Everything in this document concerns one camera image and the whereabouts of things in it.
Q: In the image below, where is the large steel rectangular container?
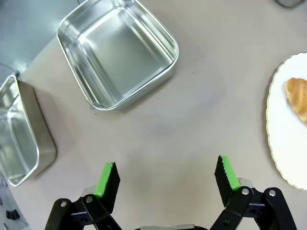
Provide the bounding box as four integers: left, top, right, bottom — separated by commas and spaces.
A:
57, 0, 180, 112

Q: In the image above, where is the thin black cable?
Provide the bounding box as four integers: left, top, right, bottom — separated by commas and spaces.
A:
0, 62, 22, 77

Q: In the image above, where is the white scalloped plate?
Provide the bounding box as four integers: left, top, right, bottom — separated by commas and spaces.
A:
266, 52, 307, 191

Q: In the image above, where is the golden croissant bread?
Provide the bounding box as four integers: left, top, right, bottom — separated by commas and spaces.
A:
284, 77, 307, 126

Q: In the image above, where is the small steel rectangular container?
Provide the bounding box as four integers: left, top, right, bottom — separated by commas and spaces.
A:
0, 74, 58, 187

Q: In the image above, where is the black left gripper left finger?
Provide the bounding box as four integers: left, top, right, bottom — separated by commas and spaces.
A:
43, 161, 125, 230

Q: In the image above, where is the grey metal cup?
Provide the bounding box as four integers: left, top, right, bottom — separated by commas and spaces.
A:
275, 0, 302, 8

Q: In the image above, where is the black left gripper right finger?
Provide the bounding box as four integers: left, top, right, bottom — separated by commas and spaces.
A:
209, 155, 297, 230

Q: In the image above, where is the black clip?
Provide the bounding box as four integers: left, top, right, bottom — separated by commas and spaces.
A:
6, 208, 20, 220

